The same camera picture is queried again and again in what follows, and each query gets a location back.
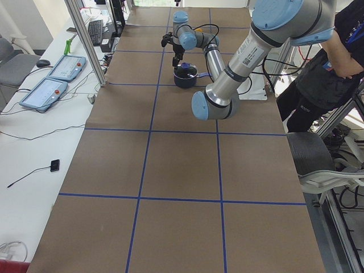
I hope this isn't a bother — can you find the grey office chair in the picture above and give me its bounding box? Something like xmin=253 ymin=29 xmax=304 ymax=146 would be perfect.
xmin=287 ymin=132 xmax=363 ymax=206

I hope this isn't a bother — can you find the aluminium frame post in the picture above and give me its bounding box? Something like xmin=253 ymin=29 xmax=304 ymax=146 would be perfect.
xmin=64 ymin=0 xmax=106 ymax=86

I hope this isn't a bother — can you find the grey chair at left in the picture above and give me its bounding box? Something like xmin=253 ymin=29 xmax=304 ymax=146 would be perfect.
xmin=1 ymin=36 xmax=40 ymax=108

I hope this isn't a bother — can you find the black keyboard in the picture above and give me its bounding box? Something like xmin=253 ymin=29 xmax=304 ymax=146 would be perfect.
xmin=88 ymin=20 xmax=103 ymax=46

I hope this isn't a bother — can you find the lower blue teach pendant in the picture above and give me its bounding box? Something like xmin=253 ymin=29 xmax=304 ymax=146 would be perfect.
xmin=19 ymin=77 xmax=68 ymax=113

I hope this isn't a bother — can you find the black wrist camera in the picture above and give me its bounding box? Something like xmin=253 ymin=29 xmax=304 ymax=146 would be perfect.
xmin=161 ymin=32 xmax=173 ymax=48

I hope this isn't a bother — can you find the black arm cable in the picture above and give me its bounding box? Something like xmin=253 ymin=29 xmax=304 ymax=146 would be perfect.
xmin=193 ymin=23 xmax=299 ymax=95

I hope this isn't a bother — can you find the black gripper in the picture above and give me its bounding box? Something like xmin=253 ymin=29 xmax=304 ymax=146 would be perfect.
xmin=172 ymin=44 xmax=184 ymax=67

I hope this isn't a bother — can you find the upper blue teach pendant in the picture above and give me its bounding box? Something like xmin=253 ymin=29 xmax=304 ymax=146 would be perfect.
xmin=47 ymin=55 xmax=86 ymax=82

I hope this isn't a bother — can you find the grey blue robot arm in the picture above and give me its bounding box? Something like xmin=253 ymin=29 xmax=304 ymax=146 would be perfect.
xmin=165 ymin=1 xmax=336 ymax=121

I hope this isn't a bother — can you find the blue saucepan with long handle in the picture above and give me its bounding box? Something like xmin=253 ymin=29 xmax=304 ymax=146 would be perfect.
xmin=173 ymin=67 xmax=210 ymax=89

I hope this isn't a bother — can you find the glass lid with blue knob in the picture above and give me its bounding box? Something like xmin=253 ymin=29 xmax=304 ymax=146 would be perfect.
xmin=174 ymin=63 xmax=198 ymax=79

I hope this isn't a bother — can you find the black computer mouse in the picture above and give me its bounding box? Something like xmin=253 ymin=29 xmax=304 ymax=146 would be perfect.
xmin=36 ymin=59 xmax=51 ymax=68

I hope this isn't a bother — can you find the blue teach pendant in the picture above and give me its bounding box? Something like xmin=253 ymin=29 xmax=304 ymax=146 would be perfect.
xmin=19 ymin=77 xmax=68 ymax=113
xmin=47 ymin=55 xmax=86 ymax=82

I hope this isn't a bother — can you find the small black square sensor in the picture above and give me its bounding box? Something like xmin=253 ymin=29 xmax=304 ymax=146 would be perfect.
xmin=50 ymin=159 xmax=60 ymax=172

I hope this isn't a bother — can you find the person in black clothes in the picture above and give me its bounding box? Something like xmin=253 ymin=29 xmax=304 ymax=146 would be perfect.
xmin=276 ymin=0 xmax=363 ymax=133

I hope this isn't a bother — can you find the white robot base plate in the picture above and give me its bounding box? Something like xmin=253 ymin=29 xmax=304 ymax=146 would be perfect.
xmin=237 ymin=74 xmax=267 ymax=100

